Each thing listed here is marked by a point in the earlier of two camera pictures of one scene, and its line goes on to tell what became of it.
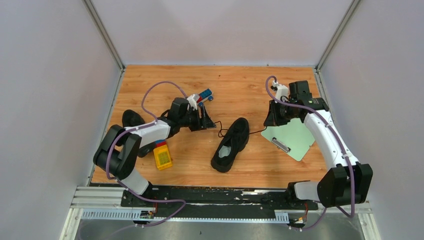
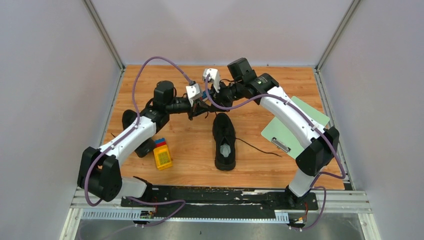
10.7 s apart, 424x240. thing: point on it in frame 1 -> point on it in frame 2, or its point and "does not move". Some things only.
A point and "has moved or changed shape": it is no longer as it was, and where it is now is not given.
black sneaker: x=235 y=139 has moved or changed shape
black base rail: x=194 y=202 does not move
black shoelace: x=225 y=129 -> x=256 y=148
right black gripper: x=272 y=119 -> x=218 y=97
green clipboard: x=294 y=138 does not move
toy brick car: x=204 y=96 does not move
